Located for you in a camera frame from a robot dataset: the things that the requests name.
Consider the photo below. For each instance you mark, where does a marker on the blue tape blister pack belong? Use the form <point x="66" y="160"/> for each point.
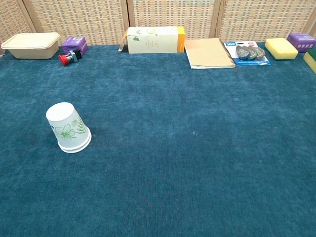
<point x="249" y="53"/>

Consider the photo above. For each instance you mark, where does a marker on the teal carpet table cover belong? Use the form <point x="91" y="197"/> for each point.
<point x="158" y="148"/>

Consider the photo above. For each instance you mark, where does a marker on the purple cardboard box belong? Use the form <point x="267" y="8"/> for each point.
<point x="74" y="44"/>
<point x="302" y="42"/>

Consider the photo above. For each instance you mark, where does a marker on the yellow green scouring sponge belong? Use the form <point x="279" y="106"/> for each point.
<point x="311" y="59"/>

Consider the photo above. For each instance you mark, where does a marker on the beige lidded food container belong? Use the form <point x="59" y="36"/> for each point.
<point x="32" y="45"/>

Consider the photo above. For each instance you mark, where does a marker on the white yellow tissue box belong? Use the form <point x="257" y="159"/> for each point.
<point x="153" y="40"/>

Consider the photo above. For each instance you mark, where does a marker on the white cup green flower print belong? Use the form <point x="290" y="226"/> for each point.
<point x="61" y="118"/>

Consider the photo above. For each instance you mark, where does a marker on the white cup blue flower print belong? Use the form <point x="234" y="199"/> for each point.
<point x="74" y="150"/>

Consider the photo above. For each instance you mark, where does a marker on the woven folding screen panel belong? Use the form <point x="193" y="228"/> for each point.
<point x="172" y="14"/>
<point x="11" y="19"/>
<point x="266" y="19"/>
<point x="81" y="19"/>

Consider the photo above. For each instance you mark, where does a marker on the tan spiral notebook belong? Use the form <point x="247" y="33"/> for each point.
<point x="209" y="53"/>

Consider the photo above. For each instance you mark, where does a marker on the red emergency stop button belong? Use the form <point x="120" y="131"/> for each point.
<point x="64" y="59"/>

